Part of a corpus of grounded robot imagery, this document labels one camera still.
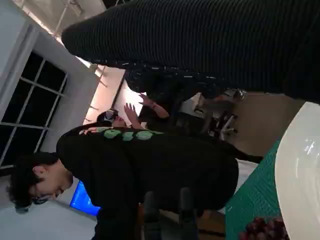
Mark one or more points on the right robot hand black glove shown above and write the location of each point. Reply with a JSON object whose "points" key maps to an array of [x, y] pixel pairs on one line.
{"points": [[200, 37]]}

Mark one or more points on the person's hand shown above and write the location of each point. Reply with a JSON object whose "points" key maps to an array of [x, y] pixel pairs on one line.
{"points": [[148, 100], [131, 112]]}

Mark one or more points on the left robot hand blue tape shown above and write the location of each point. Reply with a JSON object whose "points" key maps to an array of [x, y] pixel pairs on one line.
{"points": [[187, 207]]}

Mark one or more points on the purple toy grapes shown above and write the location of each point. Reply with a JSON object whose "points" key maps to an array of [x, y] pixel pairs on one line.
{"points": [[265, 228]]}

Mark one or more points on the white square plate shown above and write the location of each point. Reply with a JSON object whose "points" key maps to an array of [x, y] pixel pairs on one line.
{"points": [[300, 162]]}

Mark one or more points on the person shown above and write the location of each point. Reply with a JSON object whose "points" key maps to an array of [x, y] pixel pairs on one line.
{"points": [[150, 170], [150, 115]]}

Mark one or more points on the black headset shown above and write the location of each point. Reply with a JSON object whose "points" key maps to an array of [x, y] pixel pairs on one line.
{"points": [[110, 115]]}

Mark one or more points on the black office chair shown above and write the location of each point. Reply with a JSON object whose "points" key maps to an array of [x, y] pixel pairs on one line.
{"points": [[212, 117]]}

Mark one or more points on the green cutting mat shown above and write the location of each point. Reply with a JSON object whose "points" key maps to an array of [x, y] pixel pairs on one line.
{"points": [[252, 190]]}

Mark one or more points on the monitor with blue screen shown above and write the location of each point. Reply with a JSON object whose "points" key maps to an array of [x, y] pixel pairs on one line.
{"points": [[83, 200]]}

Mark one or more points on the dark window white frame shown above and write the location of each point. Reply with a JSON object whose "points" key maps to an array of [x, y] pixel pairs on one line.
{"points": [[32, 100]]}

